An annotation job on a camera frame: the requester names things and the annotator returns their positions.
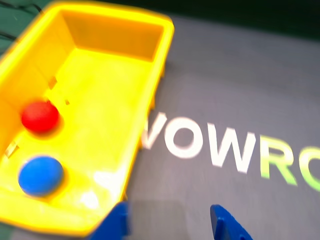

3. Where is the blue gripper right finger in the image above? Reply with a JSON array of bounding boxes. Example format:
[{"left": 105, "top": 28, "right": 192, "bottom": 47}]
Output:
[{"left": 209, "top": 204, "right": 254, "bottom": 240}]

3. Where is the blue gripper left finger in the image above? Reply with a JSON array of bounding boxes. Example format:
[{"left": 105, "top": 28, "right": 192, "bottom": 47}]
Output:
[{"left": 91, "top": 201, "right": 130, "bottom": 240}]

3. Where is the red ball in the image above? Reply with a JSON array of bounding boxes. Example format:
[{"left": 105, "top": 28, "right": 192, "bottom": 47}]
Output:
[{"left": 20, "top": 100, "right": 61, "bottom": 135}]

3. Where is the blue ball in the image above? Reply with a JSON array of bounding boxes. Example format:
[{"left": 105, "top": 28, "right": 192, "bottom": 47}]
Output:
[{"left": 17, "top": 155, "right": 64, "bottom": 196}]

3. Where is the yellow plastic bin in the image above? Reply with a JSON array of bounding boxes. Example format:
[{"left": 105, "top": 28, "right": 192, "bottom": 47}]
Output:
[{"left": 0, "top": 1, "right": 175, "bottom": 237}]

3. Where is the grey mat with NOWROBO print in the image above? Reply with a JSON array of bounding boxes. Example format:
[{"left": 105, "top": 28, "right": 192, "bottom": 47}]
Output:
[{"left": 9, "top": 14, "right": 320, "bottom": 240}]

